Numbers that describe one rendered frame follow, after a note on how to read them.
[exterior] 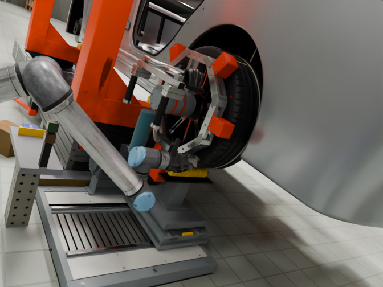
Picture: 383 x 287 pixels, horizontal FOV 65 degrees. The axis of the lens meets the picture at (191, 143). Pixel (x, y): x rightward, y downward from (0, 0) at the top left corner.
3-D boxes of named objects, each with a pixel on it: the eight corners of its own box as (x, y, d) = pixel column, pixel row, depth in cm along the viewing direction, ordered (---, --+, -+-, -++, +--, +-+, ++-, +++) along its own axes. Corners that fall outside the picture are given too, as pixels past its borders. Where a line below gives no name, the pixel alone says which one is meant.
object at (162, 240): (206, 244, 184) (212, 232, 182) (157, 251, 162) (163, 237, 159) (167, 198, 221) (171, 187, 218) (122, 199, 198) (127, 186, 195)
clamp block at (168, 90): (182, 101, 134) (186, 90, 132) (166, 97, 128) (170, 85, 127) (176, 97, 137) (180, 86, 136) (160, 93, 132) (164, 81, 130)
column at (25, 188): (27, 226, 156) (45, 154, 144) (5, 227, 150) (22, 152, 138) (25, 214, 163) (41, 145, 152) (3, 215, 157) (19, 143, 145)
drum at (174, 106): (191, 122, 158) (201, 97, 155) (157, 115, 145) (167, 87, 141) (178, 112, 169) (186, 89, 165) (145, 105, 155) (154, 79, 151)
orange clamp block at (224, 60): (225, 79, 143) (239, 67, 138) (214, 75, 138) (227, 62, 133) (221, 68, 146) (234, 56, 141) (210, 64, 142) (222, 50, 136)
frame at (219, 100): (198, 174, 149) (242, 69, 134) (188, 173, 145) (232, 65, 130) (150, 130, 189) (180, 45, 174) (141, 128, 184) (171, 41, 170)
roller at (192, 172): (208, 179, 174) (212, 171, 173) (167, 177, 156) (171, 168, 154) (203, 174, 179) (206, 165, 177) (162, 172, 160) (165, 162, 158)
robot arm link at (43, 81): (41, 57, 87) (163, 203, 121) (44, 52, 98) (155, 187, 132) (7, 80, 86) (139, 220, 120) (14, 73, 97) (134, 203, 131)
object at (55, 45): (90, 67, 357) (97, 38, 347) (42, 54, 324) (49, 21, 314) (86, 64, 369) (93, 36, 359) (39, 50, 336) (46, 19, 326)
